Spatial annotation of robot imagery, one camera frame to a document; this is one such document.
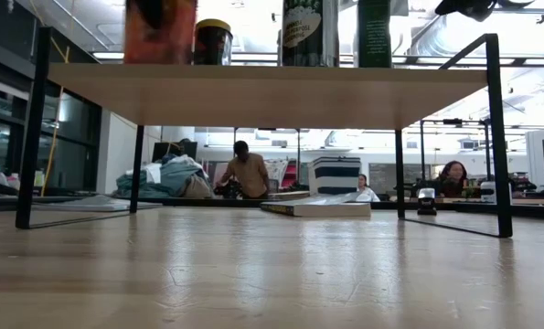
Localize dark spice tin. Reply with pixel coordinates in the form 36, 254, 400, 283
356, 0, 394, 69

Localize black book yellow title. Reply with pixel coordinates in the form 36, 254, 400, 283
260, 191, 372, 218

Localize yellow-lid spice jar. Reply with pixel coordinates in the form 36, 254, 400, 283
193, 18, 234, 66

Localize black table frame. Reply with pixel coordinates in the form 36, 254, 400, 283
0, 194, 544, 220

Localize orange spice bottle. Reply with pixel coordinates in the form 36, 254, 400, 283
123, 0, 198, 65

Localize person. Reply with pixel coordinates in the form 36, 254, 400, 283
357, 174, 381, 203
437, 160, 470, 198
215, 140, 271, 200

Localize pile of clothes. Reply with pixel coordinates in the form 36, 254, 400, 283
115, 154, 216, 199

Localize small white device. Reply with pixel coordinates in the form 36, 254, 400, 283
479, 181, 497, 204

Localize white black-striped box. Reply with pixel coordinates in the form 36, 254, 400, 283
307, 156, 362, 196

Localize black metal stand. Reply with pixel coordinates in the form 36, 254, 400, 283
418, 117, 493, 184

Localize white-lid seasoning jar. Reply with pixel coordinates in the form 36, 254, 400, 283
278, 0, 341, 69

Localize black white illustrated book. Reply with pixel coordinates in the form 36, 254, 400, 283
33, 195, 163, 213

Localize yellow cable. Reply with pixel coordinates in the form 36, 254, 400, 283
28, 0, 70, 197

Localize wooden shelf black metal legs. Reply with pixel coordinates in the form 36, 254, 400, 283
15, 26, 514, 239

